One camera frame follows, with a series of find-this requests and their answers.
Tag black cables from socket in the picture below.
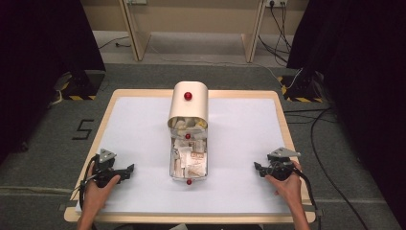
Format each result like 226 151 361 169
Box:
258 1 293 64

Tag pile of white packets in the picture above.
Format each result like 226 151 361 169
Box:
170 117 208 132

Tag person's left hand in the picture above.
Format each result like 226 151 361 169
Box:
81 162 122 213

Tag pile of paper sachets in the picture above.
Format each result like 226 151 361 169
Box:
171 138 208 178

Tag black floor cable with plug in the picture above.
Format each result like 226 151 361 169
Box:
98 35 132 51

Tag grey tape strip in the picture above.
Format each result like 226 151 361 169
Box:
57 200 79 212
309 205 325 218

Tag right hand-held gripper cable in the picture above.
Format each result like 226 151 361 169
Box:
291 166 322 230

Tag cream storage box red knob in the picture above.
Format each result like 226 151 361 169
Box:
168 80 210 130

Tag small clear drawer red knob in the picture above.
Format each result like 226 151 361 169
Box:
169 117 209 142

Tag wooden table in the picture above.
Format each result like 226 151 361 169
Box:
63 88 317 224

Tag wooden frame leg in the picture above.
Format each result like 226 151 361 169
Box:
119 0 153 62
240 0 268 64

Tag long clear drawer red knob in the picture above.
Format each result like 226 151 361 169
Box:
169 137 209 187

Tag black curtain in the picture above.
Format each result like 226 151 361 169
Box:
285 0 406 229
0 0 107 164

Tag person's right hand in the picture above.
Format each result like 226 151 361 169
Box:
265 160 303 207

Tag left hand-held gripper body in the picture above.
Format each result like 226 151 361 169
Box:
92 148 129 189

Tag striped black stand base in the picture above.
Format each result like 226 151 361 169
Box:
52 70 106 102
277 68 324 104

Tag long black floor cable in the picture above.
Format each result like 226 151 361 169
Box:
282 107 372 230

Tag left hand-held gripper cable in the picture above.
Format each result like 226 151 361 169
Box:
78 154 101 214

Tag hand-held gripper cable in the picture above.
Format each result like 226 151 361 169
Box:
78 154 101 214
291 166 322 230

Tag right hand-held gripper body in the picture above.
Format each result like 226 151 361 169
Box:
264 147 303 182

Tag white table mat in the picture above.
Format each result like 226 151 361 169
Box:
75 96 294 215

